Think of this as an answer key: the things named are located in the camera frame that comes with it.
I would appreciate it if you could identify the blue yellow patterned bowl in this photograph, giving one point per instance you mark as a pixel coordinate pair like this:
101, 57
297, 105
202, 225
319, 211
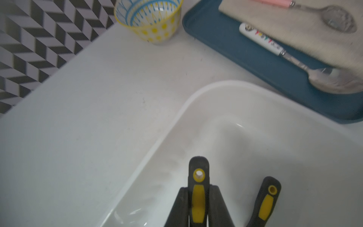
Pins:
153, 21

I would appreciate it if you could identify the yellow black file tool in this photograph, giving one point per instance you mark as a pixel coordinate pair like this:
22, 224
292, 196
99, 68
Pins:
265, 202
198, 191

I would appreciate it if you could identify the white handled spoon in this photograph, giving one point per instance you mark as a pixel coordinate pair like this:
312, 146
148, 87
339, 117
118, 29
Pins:
329, 80

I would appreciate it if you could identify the beige folded cloth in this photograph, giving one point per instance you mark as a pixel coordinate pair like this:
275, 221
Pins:
305, 31

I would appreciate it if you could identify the white plastic storage box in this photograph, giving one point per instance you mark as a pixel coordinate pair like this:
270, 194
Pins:
248, 133

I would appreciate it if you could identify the dark teal tray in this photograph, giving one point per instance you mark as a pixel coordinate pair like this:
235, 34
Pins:
221, 33

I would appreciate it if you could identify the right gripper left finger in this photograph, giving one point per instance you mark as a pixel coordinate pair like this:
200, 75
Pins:
179, 214

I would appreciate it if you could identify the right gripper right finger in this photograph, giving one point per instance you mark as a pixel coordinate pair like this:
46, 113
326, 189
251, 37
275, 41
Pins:
218, 215

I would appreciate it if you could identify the pink handled spoon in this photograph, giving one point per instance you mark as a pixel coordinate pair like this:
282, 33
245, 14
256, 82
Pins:
334, 16

